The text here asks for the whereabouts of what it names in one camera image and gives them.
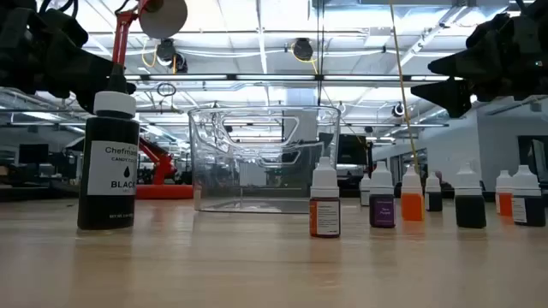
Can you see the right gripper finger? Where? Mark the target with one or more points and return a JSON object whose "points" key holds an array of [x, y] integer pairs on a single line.
{"points": [[466, 66], [454, 98]]}

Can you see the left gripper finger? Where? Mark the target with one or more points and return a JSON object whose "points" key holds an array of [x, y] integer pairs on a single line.
{"points": [[81, 68], [85, 96]]}

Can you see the large black food colouring bottle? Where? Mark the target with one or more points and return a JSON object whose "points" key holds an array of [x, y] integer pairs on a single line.
{"points": [[107, 205]]}

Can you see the small navy dropper bottle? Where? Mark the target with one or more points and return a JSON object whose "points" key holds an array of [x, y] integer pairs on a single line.
{"points": [[531, 211]]}

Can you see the clear plastic bin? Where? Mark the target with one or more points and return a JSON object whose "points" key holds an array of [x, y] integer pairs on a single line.
{"points": [[201, 171]]}

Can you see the small orange-brown dropper bottle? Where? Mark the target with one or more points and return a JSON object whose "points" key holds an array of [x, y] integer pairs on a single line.
{"points": [[324, 218]]}

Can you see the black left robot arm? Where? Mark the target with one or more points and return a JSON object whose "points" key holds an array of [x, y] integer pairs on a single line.
{"points": [[13, 6]]}

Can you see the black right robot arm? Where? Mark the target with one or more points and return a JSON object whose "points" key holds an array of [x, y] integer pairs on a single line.
{"points": [[537, 6]]}

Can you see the black monitor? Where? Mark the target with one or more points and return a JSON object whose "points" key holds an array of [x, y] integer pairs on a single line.
{"points": [[33, 153], [351, 149]]}

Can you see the red desk lamp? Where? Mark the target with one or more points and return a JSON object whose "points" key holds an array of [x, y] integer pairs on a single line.
{"points": [[162, 191]]}

